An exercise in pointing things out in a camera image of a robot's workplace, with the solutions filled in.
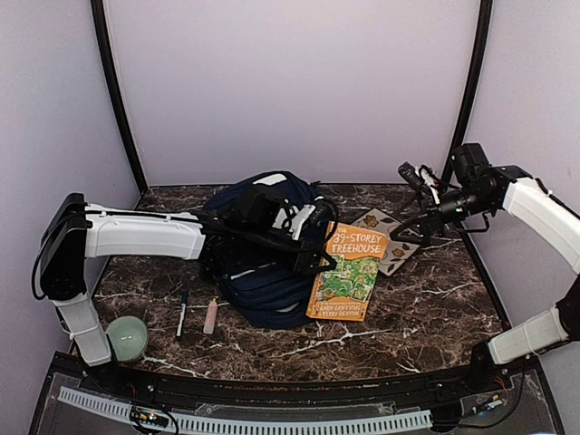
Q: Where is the black frame post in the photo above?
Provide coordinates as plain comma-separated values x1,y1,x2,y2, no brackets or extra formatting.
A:
90,0,149,195
441,0,493,182

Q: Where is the pink translucent glue bottle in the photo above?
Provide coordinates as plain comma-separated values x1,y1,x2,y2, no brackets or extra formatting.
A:
203,299,218,335

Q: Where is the pale green round bowl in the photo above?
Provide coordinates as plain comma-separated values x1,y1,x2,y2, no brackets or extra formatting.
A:
105,315,149,363

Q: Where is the navy blue student backpack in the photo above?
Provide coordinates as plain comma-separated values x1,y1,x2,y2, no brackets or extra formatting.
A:
199,170,339,329

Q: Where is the beige floral notebook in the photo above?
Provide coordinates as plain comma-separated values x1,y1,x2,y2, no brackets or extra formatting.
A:
353,208,419,276

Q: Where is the black right frame post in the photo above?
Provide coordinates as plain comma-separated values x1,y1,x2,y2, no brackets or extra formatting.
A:
441,0,493,182

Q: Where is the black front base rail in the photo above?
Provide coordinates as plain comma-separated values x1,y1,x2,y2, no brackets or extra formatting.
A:
49,353,537,421

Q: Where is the black left frame post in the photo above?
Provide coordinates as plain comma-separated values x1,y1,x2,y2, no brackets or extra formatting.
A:
90,0,149,195

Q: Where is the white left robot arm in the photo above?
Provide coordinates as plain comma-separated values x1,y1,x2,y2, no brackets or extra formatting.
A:
31,193,339,395

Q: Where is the white slotted cable duct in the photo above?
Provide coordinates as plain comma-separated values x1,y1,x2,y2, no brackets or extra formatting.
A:
57,387,432,434

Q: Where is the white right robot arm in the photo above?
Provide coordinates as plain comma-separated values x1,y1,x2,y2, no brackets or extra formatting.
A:
390,162,579,393

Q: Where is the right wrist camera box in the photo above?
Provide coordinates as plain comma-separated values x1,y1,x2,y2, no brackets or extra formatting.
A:
451,142,491,188

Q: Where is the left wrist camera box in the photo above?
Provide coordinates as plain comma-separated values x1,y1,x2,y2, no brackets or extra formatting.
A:
233,184,284,229

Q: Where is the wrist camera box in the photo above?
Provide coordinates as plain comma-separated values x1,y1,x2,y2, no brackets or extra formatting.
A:
233,184,284,229
451,142,491,188

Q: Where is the orange green paperback book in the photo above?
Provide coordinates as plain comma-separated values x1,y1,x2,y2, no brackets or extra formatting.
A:
306,223,390,322

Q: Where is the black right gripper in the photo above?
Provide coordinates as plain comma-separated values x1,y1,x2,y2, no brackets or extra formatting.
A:
391,184,494,247

